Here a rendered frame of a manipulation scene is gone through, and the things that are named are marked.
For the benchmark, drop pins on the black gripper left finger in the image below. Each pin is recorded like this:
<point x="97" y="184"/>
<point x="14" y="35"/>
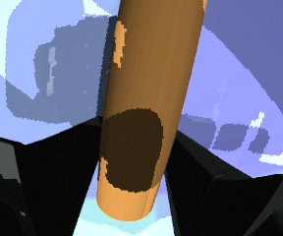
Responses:
<point x="46" y="182"/>

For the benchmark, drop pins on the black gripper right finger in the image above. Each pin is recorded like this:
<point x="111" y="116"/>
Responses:
<point x="209" y="197"/>

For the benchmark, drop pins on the brown cylinder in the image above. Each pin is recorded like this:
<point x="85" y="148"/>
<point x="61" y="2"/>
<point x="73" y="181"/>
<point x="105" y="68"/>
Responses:
<point x="154" y="49"/>

